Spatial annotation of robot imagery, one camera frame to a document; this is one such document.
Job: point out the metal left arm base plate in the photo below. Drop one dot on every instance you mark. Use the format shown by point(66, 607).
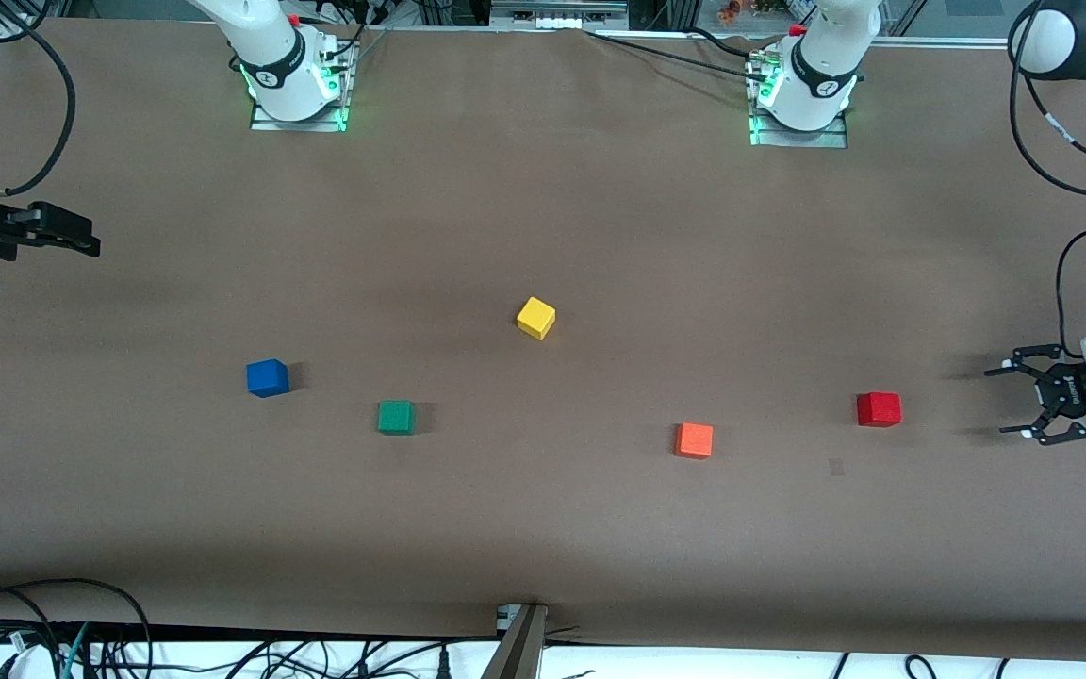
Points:
point(802, 140)

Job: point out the red wooden block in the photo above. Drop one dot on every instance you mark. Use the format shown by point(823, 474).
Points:
point(880, 409)

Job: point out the grey power strip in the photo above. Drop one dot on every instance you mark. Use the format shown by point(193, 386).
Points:
point(557, 14)

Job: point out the blue wooden block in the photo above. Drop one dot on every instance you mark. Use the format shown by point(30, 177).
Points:
point(267, 378)

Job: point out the yellow wooden block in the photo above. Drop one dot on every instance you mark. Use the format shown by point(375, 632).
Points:
point(535, 317)

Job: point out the orange wooden block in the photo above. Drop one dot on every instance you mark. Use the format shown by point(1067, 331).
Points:
point(694, 440)

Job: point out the green wooden block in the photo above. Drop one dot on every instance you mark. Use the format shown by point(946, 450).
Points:
point(396, 418)

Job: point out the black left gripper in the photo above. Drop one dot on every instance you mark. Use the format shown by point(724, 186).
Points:
point(1066, 390)

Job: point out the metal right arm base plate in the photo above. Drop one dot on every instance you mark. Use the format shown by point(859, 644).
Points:
point(265, 125)

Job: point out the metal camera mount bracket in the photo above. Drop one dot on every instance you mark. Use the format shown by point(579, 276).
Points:
point(517, 646)

